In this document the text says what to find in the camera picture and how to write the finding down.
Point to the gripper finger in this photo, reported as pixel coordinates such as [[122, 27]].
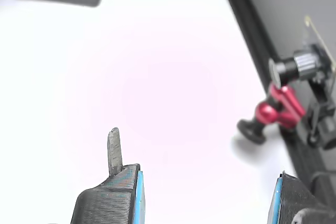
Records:
[[110, 203], [294, 203]]

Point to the dark mesh side panel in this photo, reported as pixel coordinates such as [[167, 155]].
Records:
[[288, 3]]

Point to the black round mount base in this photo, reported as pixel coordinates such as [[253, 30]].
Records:
[[252, 130]]

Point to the black camera clamp bracket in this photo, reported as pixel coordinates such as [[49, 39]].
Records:
[[320, 108]]

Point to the black lens camera module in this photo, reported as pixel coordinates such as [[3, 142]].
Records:
[[304, 64]]

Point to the dark enclosure frame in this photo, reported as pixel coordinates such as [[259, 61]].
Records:
[[262, 51]]

